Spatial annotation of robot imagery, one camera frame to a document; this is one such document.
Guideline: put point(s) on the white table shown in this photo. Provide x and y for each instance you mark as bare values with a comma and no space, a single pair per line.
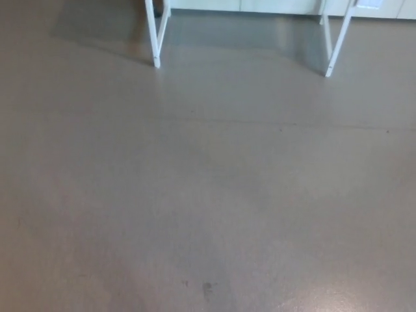
157,48

